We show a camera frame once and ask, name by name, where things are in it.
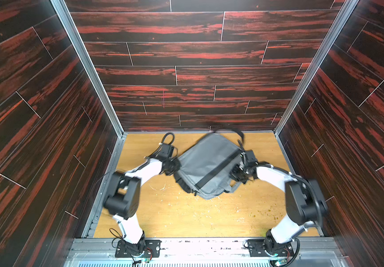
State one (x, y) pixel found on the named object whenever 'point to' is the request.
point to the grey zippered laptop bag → (206, 165)
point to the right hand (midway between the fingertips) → (231, 174)
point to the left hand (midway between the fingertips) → (182, 167)
